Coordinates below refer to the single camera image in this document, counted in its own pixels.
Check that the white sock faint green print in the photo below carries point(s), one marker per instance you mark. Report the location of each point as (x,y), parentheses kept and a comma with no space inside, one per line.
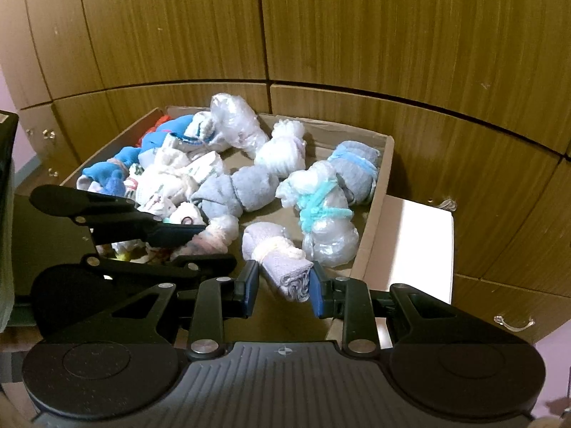
(196,169)

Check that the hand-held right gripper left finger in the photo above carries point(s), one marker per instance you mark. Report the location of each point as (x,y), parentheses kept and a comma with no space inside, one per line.
(250,290)

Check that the wooden wardrobe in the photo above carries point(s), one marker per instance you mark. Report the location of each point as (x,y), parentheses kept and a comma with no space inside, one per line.
(357,31)

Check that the clear plastic bundle teal yarn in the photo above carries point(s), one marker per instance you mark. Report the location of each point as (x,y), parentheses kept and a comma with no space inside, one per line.
(325,232)

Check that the white fluffy sock lilac band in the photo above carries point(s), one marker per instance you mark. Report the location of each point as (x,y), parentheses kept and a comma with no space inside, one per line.
(281,156)

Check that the blue sock with pink band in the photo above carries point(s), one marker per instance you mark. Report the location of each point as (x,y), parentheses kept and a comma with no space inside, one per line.
(167,138)

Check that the light blue fluffy item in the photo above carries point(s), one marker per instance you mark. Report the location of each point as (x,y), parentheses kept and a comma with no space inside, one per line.
(352,169)

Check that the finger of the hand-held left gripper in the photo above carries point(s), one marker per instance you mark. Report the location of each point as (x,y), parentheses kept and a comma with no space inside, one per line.
(178,236)
(134,265)

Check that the blue and grey sock bundle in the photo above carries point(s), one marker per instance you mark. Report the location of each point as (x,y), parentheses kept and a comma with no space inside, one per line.
(105,174)

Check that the pale grey knotted sock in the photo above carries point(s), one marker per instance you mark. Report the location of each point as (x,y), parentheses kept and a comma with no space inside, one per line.
(254,187)

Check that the cardboard box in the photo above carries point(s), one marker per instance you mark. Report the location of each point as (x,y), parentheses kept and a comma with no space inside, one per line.
(330,131)

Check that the pale pink fluffy plush toy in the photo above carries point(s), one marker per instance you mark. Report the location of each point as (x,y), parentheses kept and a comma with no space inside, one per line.
(209,238)

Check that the patterned white sock teal band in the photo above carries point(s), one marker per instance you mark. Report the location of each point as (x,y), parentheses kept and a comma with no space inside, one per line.
(183,217)

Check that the clear bubble plastic bundle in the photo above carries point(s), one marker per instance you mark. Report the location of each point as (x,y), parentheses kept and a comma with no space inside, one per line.
(236,120)

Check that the orange plastic bag bundle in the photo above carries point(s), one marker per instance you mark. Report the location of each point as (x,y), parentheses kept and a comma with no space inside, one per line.
(163,120)

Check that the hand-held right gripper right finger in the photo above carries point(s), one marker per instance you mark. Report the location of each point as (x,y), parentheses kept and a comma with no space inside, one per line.
(316,294)

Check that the white sock with blue marks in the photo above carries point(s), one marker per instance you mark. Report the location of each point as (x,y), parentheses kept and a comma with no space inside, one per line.
(200,131)

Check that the lilac cloth roll cream band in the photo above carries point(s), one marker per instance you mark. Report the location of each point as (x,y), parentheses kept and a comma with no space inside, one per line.
(285,272)

